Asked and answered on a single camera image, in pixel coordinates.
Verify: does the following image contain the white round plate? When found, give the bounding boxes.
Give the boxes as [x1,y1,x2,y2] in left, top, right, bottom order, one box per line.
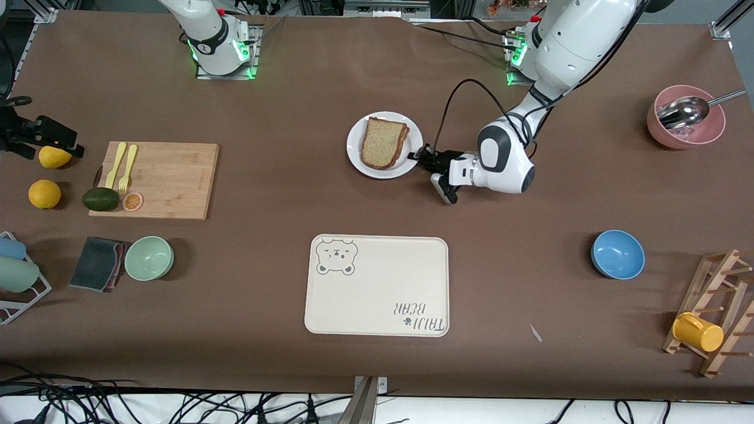
[346,112,424,179]

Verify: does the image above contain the yellow lemon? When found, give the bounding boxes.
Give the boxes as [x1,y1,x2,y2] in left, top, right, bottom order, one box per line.
[38,146,72,170]
[28,179,62,210]

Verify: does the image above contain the yellow plastic knife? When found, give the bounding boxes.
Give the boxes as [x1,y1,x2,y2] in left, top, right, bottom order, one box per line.
[104,141,127,190]

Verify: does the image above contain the dark green avocado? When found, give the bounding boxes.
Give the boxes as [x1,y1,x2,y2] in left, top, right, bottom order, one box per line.
[82,187,121,212]

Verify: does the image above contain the yellow plastic fork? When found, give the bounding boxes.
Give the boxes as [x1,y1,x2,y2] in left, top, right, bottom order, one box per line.
[118,144,138,195]

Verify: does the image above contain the wooden cutting board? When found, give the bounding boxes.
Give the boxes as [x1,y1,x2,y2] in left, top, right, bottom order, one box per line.
[88,142,220,221]

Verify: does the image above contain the dark grey cloth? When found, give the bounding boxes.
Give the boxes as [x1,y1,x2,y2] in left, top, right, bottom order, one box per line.
[70,237,125,293]

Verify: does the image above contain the pink cloth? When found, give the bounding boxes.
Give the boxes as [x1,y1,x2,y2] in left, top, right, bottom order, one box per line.
[109,241,129,290]

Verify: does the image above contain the light blue cup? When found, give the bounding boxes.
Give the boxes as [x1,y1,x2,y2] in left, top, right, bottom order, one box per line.
[0,237,27,261]

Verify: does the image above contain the pale green bowl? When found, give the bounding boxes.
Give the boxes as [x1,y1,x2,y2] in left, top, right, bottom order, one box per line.
[124,236,175,281]

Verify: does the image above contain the pale green cup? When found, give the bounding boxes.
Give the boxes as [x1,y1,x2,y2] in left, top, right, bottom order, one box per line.
[0,257,41,293]

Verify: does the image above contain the cream bear print tray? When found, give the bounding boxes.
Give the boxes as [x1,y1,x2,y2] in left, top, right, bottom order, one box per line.
[304,235,449,337]

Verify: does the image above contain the blue bowl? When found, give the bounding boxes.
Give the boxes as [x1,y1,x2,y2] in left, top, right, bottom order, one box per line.
[591,230,646,280]

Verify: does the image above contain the clear plastic ice pieces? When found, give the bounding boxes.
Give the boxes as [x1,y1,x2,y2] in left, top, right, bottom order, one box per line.
[669,125,707,143]

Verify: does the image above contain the metal spoon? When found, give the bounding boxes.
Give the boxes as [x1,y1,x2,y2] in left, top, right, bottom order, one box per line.
[656,88,746,130]

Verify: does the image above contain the pink bowl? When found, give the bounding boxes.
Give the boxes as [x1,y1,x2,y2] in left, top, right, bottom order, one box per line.
[647,85,726,150]

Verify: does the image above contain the wooden mug rack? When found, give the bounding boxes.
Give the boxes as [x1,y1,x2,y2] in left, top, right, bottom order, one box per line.
[662,249,754,379]

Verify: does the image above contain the yellow mug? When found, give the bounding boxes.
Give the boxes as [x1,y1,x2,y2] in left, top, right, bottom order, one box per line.
[672,312,725,353]

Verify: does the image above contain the aluminium corner profile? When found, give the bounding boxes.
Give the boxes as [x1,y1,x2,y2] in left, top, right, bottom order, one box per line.
[710,0,754,41]

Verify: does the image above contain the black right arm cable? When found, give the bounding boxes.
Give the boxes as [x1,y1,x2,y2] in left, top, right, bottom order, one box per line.
[0,35,33,108]

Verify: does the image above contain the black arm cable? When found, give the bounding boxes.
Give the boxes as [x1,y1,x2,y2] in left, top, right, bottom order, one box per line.
[0,35,33,108]
[433,79,531,160]

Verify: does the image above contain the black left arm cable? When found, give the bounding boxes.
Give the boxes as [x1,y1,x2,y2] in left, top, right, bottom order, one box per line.
[433,79,531,160]

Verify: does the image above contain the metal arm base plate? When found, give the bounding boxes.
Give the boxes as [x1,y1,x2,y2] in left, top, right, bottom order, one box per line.
[196,24,261,80]
[507,29,548,88]

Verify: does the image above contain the black base power cable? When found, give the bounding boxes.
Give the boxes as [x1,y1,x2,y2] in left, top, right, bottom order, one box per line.
[412,18,519,51]

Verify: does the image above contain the white wire cup rack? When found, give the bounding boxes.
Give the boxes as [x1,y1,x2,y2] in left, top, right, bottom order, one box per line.
[0,231,52,326]

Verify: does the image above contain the aluminium frame rail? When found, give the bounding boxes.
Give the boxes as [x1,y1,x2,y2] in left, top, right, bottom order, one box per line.
[345,0,431,18]

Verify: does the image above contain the metal table edge bracket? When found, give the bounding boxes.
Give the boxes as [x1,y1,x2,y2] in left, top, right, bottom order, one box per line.
[352,376,389,424]

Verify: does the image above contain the black floor cable bundle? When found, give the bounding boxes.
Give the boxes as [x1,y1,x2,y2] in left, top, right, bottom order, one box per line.
[0,365,354,424]

